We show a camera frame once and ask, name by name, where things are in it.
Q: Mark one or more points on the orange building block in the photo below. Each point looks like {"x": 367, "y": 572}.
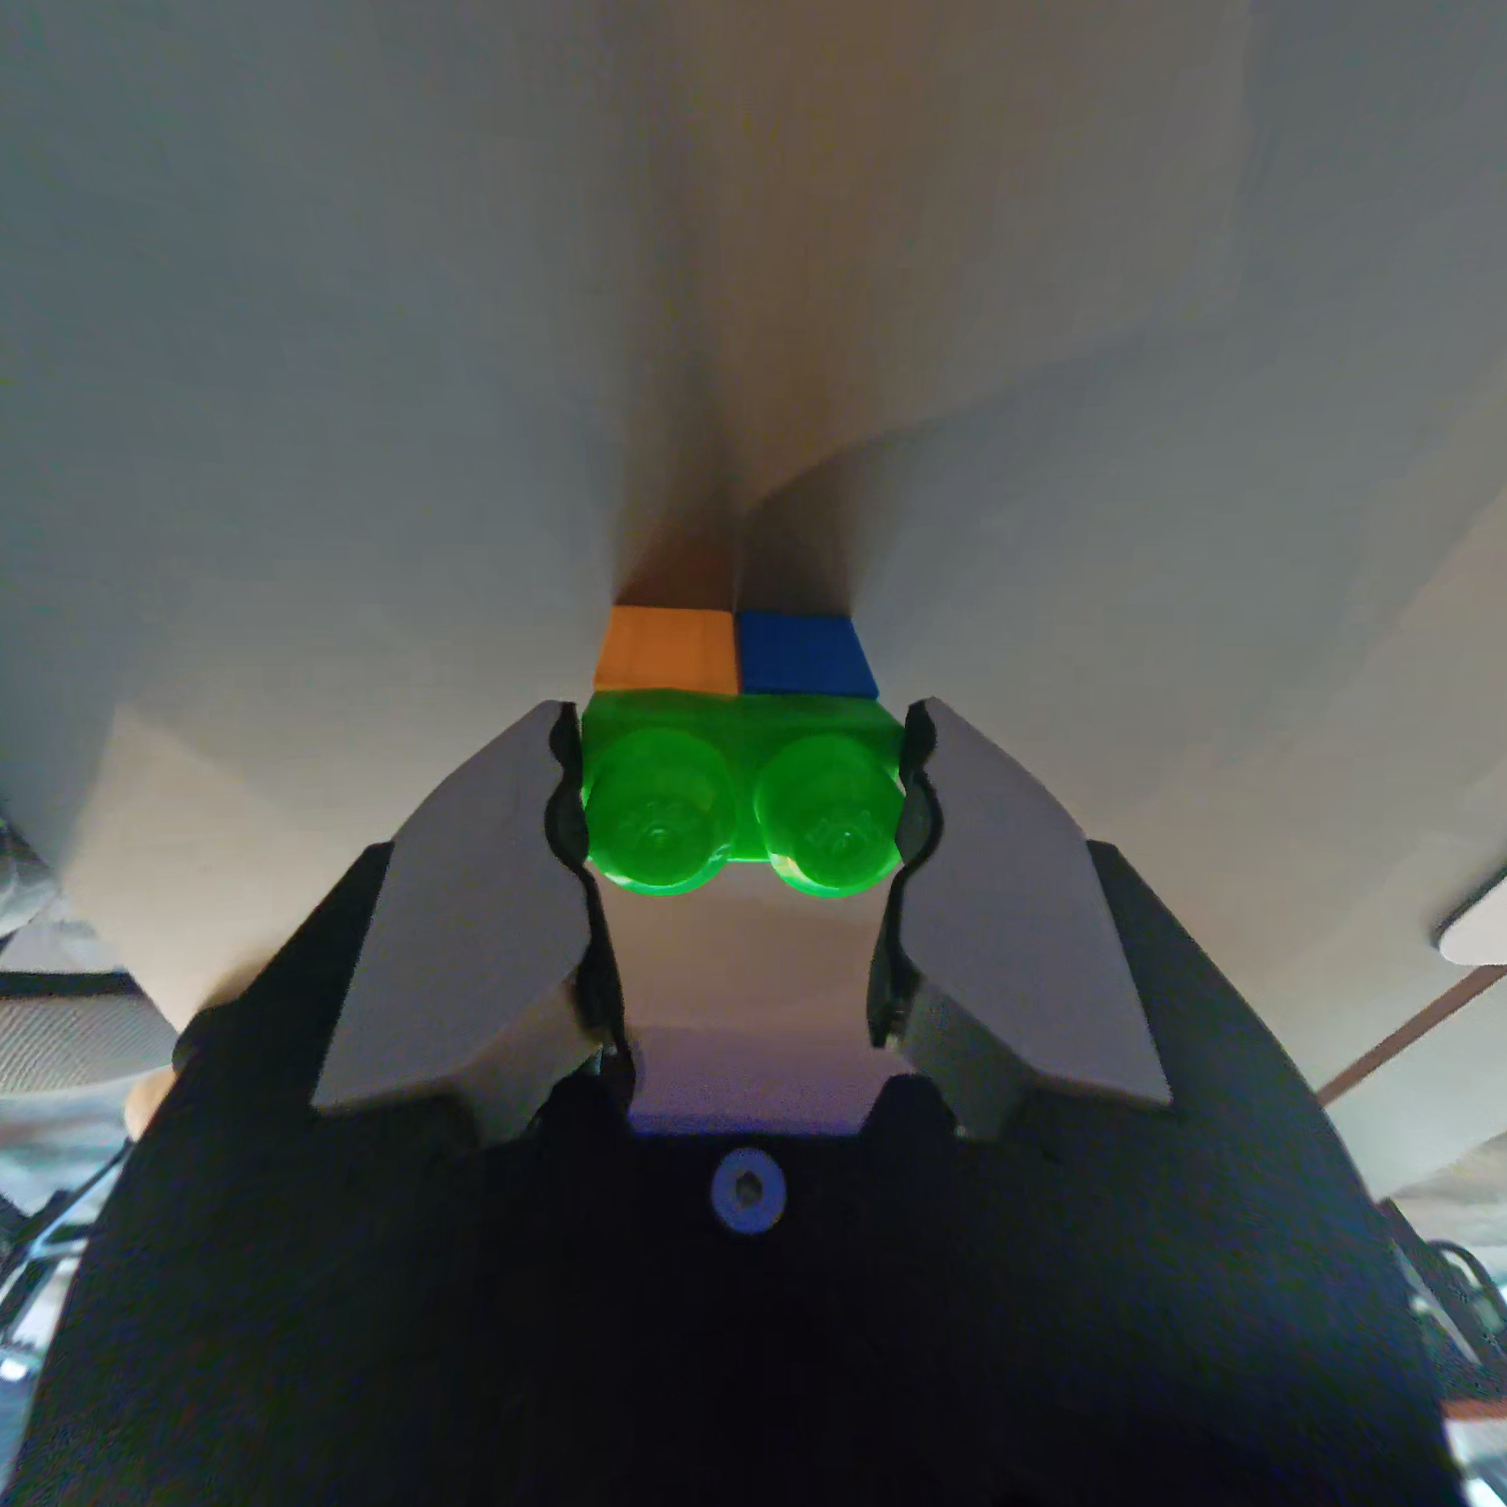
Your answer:
{"x": 667, "y": 653}

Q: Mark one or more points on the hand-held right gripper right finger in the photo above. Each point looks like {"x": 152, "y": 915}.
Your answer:
{"x": 1024, "y": 942}

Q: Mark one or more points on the green building block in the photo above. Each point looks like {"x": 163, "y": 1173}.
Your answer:
{"x": 742, "y": 789}

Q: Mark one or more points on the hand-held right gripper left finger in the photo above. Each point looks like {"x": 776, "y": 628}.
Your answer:
{"x": 459, "y": 942}

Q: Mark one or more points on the blue building block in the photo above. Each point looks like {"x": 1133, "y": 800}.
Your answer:
{"x": 805, "y": 655}

